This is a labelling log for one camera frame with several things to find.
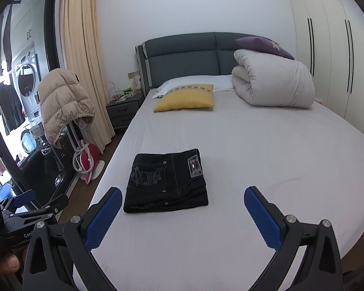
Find grey nightstand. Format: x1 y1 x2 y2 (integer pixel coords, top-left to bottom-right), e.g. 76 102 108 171
106 92 145 133

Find white rolled duvet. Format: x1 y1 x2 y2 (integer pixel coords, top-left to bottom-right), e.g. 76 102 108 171
231 48 316 109

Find black clothes rack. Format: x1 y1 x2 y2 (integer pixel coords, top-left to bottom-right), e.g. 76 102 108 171
56 121 90 175

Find dark denim pants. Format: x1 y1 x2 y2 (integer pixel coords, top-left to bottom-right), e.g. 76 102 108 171
123 148 209 214

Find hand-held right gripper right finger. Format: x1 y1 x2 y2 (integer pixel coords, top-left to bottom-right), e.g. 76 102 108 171
243 186 344 291

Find pink and white appliance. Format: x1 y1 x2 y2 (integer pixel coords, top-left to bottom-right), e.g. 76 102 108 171
73 139 107 186

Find purple pillow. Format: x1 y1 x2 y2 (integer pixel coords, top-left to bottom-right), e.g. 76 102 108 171
235 36 295 60

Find white washing machine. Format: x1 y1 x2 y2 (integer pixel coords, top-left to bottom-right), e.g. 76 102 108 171
13 48 42 120

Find yellow pillow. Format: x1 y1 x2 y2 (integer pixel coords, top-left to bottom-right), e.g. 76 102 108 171
153 84 215 113

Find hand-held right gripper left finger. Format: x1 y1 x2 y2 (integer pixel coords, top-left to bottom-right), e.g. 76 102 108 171
21 187 123 291

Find bed with white sheet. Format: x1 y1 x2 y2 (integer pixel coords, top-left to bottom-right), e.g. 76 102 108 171
73 32 364 291

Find person's left hand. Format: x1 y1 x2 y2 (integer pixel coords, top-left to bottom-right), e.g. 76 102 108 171
0 248 28 291

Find beige curtain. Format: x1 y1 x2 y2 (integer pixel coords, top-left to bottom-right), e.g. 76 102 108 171
61 0 116 155

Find white wire basket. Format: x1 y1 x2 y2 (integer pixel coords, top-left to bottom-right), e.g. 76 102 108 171
107 82 137 104

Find white pillow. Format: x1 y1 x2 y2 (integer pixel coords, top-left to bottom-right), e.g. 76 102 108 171
152 75 236 99

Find grey upholstered headboard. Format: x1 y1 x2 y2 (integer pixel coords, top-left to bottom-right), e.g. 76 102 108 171
135 32 261 97

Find black framed glass door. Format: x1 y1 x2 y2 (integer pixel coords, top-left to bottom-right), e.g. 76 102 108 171
0 0 81 219

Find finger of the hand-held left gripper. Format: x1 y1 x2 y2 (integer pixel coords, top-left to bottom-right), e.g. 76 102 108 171
0 189 37 216
9 194 69 219

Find beige puffer jacket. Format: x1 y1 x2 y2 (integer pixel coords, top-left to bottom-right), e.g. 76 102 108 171
37 68 96 145

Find white wardrobe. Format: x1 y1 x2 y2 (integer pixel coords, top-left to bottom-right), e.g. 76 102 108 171
288 0 364 146

